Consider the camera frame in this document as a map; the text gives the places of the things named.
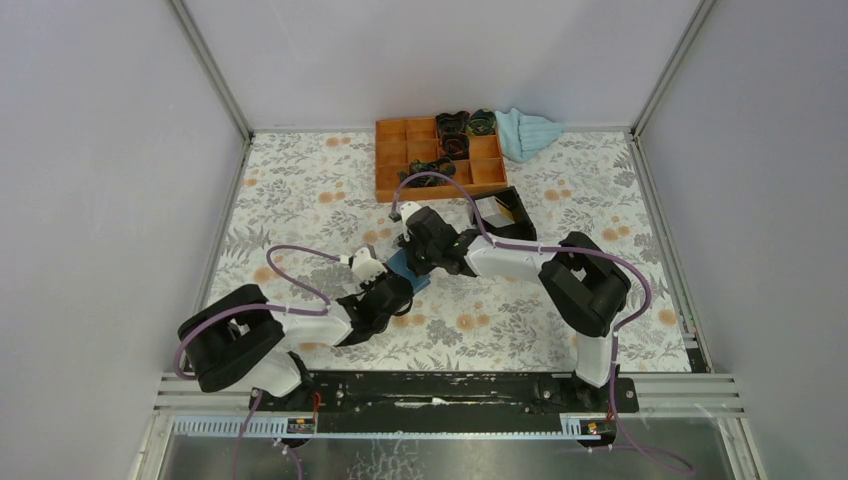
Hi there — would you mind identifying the black card box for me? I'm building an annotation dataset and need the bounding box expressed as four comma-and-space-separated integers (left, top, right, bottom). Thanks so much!
472, 186, 537, 241

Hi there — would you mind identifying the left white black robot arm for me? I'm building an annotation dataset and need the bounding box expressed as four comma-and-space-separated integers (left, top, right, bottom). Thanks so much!
176, 271, 415, 411

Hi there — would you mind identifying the black rolled band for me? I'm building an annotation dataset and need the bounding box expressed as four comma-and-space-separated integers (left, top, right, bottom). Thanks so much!
466, 109, 497, 137
434, 110, 470, 138
440, 132, 470, 160

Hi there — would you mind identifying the white card in box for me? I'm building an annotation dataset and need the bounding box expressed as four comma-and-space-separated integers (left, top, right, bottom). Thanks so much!
475, 196, 497, 228

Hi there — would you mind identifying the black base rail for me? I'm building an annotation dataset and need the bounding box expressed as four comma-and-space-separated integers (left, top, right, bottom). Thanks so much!
258, 370, 640, 435

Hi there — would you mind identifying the black rolled band left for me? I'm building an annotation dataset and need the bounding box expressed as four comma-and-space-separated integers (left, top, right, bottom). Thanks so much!
434, 110, 470, 138

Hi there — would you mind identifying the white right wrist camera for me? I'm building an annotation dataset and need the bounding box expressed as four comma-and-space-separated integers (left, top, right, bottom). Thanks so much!
397, 201, 422, 225

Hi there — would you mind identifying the gold card in box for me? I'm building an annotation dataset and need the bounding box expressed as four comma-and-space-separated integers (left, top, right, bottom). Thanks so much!
496, 199, 516, 228

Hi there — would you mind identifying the black rolled band top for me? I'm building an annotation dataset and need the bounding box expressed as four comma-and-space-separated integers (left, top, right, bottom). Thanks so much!
466, 109, 497, 137

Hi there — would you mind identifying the blue leather card holder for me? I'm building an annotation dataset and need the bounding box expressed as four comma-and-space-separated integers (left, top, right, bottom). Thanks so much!
386, 250, 431, 295

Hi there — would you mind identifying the light blue folded cloth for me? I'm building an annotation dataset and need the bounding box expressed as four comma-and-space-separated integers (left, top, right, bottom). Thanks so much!
494, 108, 565, 163

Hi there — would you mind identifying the black rolled band centre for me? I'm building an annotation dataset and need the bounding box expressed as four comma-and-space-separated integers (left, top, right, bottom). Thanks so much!
440, 132, 470, 160

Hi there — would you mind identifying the black tangled band pile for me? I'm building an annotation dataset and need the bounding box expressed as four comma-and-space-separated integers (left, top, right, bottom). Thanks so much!
397, 157, 457, 188

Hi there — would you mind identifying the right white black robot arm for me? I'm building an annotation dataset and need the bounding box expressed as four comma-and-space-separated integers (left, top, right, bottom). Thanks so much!
389, 202, 631, 412

